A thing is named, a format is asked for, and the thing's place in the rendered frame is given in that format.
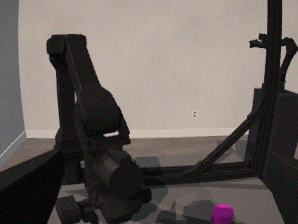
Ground magenta cylinder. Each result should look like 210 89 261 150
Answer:
210 204 234 224

